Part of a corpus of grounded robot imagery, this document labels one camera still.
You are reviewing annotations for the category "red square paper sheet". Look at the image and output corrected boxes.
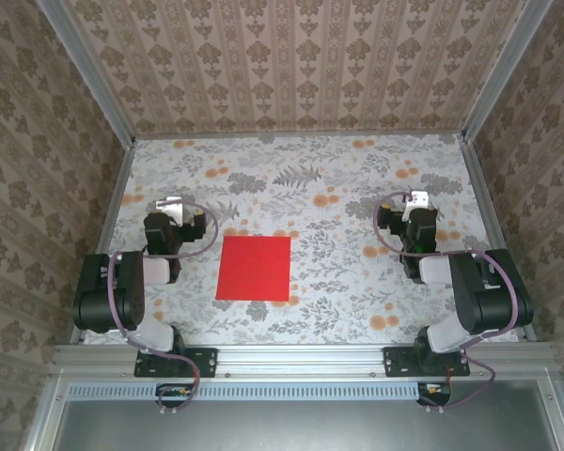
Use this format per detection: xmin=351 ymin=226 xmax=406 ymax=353
xmin=214 ymin=235 xmax=292 ymax=303

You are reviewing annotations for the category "grey sheet metal panel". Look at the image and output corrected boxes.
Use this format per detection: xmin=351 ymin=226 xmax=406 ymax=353
xmin=51 ymin=399 xmax=561 ymax=451

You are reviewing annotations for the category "floral patterned table cover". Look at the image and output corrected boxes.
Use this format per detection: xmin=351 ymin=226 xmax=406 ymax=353
xmin=82 ymin=134 xmax=522 ymax=347

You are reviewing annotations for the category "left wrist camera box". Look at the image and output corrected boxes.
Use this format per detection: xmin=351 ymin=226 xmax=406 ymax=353
xmin=153 ymin=195 xmax=185 ymax=225

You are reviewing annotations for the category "aluminium table side rail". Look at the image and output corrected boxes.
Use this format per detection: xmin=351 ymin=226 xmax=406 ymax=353
xmin=458 ymin=133 xmax=538 ymax=342
xmin=70 ymin=138 xmax=137 ymax=344

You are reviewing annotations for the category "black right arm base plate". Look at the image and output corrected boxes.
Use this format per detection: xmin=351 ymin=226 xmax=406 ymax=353
xmin=384 ymin=346 xmax=471 ymax=379

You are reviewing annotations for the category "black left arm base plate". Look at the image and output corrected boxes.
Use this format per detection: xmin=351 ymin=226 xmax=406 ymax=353
xmin=134 ymin=346 xmax=218 ymax=379

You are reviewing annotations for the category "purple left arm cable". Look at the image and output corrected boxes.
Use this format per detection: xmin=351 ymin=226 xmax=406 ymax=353
xmin=105 ymin=198 xmax=219 ymax=417

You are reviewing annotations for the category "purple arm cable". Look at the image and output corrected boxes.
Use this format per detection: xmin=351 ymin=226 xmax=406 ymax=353
xmin=105 ymin=198 xmax=219 ymax=417
xmin=372 ymin=191 xmax=523 ymax=415

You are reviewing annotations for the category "aluminium frame post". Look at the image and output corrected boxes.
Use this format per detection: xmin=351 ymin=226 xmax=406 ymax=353
xmin=36 ymin=0 xmax=137 ymax=145
xmin=460 ymin=0 xmax=556 ymax=142

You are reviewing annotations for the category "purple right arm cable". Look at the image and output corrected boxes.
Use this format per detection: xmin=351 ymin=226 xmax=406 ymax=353
xmin=372 ymin=191 xmax=523 ymax=415

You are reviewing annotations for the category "aluminium frame cross beam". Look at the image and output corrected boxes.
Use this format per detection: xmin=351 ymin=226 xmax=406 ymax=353
xmin=51 ymin=341 xmax=558 ymax=380

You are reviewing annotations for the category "grey slotted cable duct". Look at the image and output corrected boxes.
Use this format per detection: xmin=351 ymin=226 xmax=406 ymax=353
xmin=68 ymin=381 xmax=424 ymax=401

